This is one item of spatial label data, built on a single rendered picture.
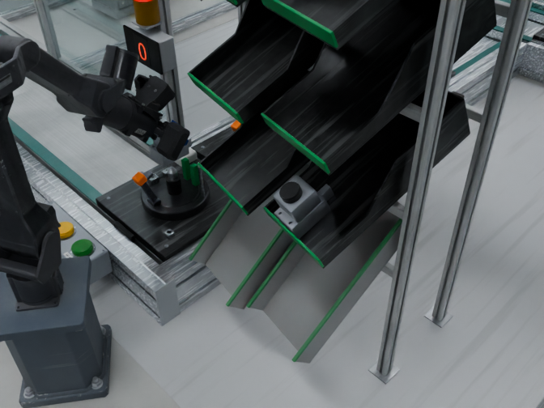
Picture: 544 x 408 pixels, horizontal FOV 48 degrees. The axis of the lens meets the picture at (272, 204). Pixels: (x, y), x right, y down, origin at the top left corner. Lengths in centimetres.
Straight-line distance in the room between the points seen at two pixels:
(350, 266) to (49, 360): 50
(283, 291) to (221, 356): 20
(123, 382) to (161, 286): 18
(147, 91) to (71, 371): 50
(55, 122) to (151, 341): 74
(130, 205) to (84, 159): 29
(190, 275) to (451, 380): 51
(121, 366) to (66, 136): 69
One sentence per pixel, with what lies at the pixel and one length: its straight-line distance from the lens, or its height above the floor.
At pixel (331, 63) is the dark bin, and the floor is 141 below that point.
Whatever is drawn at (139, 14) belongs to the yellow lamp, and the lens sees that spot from 130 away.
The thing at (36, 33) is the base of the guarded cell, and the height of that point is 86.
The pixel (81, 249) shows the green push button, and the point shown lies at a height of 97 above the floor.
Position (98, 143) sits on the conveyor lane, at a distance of 158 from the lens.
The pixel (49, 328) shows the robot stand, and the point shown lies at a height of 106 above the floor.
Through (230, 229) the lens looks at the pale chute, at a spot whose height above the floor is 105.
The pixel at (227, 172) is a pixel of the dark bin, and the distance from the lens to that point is 97.
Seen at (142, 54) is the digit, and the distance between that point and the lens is 134.
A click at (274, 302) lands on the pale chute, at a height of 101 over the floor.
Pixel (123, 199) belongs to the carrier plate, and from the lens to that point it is 131.
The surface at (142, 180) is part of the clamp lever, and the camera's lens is 119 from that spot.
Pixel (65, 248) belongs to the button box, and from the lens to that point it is 125.
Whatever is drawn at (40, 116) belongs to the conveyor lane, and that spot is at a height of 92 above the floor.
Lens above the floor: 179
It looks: 41 degrees down
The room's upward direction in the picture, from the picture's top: 1 degrees counter-clockwise
